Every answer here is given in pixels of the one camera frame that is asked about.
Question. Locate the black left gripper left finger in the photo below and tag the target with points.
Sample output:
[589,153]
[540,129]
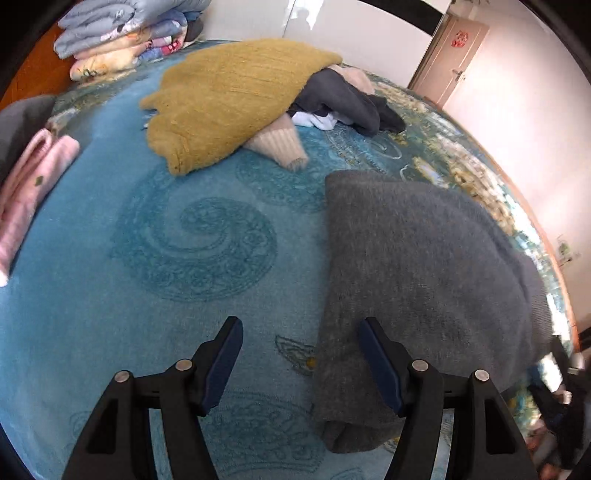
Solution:
[117,441]

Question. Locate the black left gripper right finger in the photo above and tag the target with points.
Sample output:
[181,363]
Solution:
[485,441]

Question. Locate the grey-blue knit sweater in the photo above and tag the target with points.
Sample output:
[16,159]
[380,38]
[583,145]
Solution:
[441,277]

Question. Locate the teal floral bed blanket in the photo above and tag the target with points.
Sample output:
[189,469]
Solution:
[128,267]

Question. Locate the folded pink sweater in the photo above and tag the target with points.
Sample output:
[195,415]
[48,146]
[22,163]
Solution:
[40,166]

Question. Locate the dark grey folded garment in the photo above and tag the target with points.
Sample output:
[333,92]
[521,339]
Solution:
[20,121]

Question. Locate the beige pink knit garment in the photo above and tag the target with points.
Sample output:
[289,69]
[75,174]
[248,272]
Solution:
[280,141]

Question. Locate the white cloth piece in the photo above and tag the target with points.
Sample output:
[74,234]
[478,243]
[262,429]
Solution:
[305,119]

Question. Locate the mustard yellow fuzzy garment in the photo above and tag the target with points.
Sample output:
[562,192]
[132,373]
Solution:
[217,98]

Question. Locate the dark navy garment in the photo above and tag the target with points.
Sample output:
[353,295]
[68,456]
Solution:
[327,92]

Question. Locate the pink room door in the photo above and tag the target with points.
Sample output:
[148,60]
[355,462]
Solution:
[452,50]

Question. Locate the folded floral patterned bedding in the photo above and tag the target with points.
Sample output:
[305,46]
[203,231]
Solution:
[152,42]

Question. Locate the white and black wardrobe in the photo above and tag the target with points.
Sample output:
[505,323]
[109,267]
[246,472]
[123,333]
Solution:
[388,38]

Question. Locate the folded light blue quilt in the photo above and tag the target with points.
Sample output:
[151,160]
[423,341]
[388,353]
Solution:
[93,22]

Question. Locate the wall socket with green plug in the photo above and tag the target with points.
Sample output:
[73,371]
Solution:
[565,253]

